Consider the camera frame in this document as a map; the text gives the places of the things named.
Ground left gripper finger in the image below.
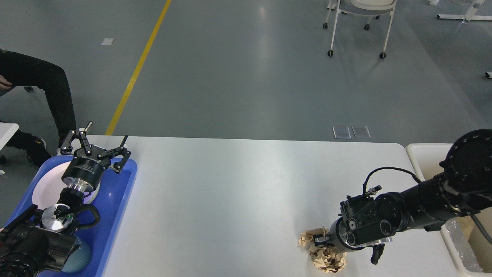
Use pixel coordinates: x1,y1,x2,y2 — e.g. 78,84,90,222
60,121,94,156
97,135,131,174

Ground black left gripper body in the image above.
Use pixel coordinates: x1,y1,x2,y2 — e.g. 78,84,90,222
61,154,110,192

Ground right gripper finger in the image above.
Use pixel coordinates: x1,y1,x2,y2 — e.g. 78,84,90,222
313,234,332,247

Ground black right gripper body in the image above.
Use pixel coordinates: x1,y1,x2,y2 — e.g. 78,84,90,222
327,217,392,252

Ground brown paper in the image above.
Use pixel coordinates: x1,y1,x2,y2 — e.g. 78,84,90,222
298,227,347,273

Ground pink plate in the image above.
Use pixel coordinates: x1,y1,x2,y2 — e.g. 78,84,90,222
32,160,101,209

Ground dark green mug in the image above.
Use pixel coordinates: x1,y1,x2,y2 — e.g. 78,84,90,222
61,237,93,273

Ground brown paper bag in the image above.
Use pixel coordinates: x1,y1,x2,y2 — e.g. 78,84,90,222
457,216,492,273

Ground clear plastic bag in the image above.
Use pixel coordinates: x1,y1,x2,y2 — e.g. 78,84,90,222
445,219,483,272

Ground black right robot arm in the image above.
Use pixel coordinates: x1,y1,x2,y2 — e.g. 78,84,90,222
313,129,492,265

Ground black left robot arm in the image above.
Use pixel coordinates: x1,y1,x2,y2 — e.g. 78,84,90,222
1,122,131,277

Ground person hand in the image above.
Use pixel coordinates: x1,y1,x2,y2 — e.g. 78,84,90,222
0,75,15,92

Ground black sneaker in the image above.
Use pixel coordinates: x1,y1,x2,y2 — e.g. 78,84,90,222
26,136,52,168

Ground blue plastic tray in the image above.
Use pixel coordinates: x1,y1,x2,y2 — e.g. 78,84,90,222
6,155,138,277

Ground person leg black trousers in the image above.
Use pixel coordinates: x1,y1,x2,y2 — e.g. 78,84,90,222
0,50,76,154

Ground white plastic bin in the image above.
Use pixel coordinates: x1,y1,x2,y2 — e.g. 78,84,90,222
406,144,491,277

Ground white paper scrap on floor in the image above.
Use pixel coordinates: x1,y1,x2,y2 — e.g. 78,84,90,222
100,37,115,46

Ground white office chair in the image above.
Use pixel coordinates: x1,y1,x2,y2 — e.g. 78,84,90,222
322,0,397,59

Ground white stand base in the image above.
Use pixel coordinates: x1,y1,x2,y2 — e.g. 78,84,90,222
436,0,492,23

